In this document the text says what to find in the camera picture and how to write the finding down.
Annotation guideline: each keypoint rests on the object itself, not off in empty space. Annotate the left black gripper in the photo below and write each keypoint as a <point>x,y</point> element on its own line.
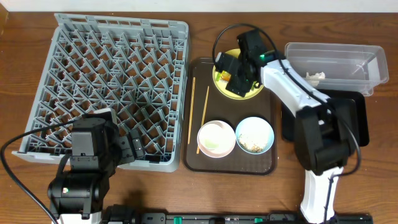
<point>131,147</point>

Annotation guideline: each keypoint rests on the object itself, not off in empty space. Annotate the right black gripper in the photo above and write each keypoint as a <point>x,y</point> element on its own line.
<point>237,82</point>

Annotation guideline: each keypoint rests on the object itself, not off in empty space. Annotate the yellow plate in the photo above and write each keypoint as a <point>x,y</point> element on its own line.
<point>222,85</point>

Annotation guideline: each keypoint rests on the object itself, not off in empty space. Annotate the light blue bowl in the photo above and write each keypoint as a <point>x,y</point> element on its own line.
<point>254,135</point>

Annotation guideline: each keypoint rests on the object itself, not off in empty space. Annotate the white pink cup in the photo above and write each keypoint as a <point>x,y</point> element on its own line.
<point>216,139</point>

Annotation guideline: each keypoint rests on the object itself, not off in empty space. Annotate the orange green snack wrapper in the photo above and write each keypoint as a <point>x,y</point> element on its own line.
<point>222,76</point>

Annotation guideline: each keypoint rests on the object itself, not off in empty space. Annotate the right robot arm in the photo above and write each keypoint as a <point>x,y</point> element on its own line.
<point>323,129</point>

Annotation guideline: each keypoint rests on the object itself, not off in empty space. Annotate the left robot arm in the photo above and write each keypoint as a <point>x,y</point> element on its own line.
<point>82,181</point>

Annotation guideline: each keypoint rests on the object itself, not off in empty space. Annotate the black waste tray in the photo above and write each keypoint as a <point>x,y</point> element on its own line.
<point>359,117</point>

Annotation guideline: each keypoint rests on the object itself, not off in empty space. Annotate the right wooden chopstick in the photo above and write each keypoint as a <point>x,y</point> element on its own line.
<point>204,114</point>

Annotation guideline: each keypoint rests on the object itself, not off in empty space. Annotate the wooden chopstick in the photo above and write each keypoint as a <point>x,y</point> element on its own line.
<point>204,114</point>
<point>191,110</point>

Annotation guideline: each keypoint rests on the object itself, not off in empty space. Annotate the left wooden chopstick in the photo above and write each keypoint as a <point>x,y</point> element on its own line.
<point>191,110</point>

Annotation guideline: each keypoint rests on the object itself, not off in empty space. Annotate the dark brown serving tray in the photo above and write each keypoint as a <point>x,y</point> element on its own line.
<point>231,111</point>

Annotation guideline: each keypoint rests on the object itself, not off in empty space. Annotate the crumpled white tissue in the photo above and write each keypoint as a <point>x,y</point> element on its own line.
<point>314,80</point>

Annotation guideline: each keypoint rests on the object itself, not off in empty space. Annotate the grey plastic dish rack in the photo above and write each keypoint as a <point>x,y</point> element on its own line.
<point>136,67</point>

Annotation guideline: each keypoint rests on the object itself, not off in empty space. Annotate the clear plastic bin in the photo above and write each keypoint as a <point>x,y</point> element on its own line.
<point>347,67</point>

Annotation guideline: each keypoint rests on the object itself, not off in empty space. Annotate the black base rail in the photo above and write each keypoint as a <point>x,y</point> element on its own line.
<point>236,218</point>

